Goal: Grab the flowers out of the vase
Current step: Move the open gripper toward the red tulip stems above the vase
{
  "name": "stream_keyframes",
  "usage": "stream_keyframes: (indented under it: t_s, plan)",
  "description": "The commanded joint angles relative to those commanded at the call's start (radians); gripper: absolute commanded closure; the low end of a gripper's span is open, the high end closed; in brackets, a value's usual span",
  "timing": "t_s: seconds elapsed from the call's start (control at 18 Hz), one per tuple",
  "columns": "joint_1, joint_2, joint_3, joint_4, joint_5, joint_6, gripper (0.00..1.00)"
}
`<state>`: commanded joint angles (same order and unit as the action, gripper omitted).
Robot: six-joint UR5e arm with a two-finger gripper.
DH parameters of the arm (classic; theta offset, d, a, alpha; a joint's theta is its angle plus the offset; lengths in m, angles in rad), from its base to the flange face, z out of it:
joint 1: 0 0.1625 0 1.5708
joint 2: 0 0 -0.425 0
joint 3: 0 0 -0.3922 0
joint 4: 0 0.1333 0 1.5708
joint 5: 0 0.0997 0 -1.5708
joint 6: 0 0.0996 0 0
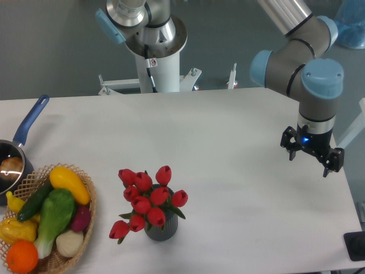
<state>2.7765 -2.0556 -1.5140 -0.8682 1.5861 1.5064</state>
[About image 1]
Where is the black device at edge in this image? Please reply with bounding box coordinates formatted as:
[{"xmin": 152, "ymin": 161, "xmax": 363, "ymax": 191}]
[{"xmin": 343, "ymin": 231, "xmax": 365, "ymax": 261}]

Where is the brown bread roll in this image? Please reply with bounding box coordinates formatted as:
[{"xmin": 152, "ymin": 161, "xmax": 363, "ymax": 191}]
[{"xmin": 1, "ymin": 157, "xmax": 23, "ymax": 182}]

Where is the red tulip bouquet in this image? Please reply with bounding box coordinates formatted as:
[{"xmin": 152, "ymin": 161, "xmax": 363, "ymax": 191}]
[{"xmin": 109, "ymin": 166, "xmax": 188, "ymax": 244}]

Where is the green bok choy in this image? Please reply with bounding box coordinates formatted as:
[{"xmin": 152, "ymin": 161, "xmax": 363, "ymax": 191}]
[{"xmin": 34, "ymin": 188, "xmax": 75, "ymax": 260}]

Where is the green cucumber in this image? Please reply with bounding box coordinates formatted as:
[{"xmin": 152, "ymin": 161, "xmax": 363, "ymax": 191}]
[{"xmin": 17, "ymin": 181, "xmax": 54, "ymax": 221}]

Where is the white garlic bulb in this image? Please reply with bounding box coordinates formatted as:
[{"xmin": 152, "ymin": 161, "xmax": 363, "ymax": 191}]
[{"xmin": 56, "ymin": 230, "xmax": 84, "ymax": 257}]

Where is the dark grey ribbed vase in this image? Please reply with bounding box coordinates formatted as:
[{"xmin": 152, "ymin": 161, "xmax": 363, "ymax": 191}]
[{"xmin": 144, "ymin": 184, "xmax": 179, "ymax": 243}]

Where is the orange fruit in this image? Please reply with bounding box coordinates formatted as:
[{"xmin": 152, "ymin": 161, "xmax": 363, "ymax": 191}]
[{"xmin": 6, "ymin": 240, "xmax": 38, "ymax": 273}]

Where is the purple red onion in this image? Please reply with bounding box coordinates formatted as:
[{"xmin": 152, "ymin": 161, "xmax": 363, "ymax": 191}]
[{"xmin": 70, "ymin": 205, "xmax": 91, "ymax": 232}]

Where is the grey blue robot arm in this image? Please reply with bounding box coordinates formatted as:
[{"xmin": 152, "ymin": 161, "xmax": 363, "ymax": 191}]
[{"xmin": 95, "ymin": 1, "xmax": 344, "ymax": 175}]

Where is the woven wicker basket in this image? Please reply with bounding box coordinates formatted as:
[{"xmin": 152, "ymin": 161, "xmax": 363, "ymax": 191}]
[{"xmin": 1, "ymin": 164, "xmax": 96, "ymax": 273}]

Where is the white frame leg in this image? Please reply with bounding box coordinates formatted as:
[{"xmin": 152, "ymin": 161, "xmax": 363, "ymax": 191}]
[{"xmin": 227, "ymin": 63, "xmax": 238, "ymax": 89}]

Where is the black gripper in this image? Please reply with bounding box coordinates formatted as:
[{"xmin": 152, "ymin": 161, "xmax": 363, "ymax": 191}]
[{"xmin": 280, "ymin": 125, "xmax": 344, "ymax": 178}]

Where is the yellow bell pepper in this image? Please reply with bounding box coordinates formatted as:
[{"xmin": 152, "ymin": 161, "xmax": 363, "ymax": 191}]
[{"xmin": 1, "ymin": 217, "xmax": 38, "ymax": 245}]

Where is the yellow squash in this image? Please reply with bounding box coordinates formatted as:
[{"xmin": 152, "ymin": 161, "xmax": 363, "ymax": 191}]
[{"xmin": 49, "ymin": 166, "xmax": 91, "ymax": 206}]

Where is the blue handled saucepan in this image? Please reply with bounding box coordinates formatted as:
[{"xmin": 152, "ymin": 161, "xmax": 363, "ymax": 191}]
[{"xmin": 1, "ymin": 95, "xmax": 50, "ymax": 206}]

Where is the blue plastic bag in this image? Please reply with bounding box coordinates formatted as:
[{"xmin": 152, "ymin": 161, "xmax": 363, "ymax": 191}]
[{"xmin": 334, "ymin": 0, "xmax": 364, "ymax": 50}]

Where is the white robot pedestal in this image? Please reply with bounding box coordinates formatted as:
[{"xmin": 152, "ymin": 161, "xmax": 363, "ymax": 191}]
[{"xmin": 95, "ymin": 10, "xmax": 202, "ymax": 94}]

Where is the yellow banana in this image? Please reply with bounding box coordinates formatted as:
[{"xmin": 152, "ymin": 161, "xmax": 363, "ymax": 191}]
[{"xmin": 6, "ymin": 191, "xmax": 26, "ymax": 214}]

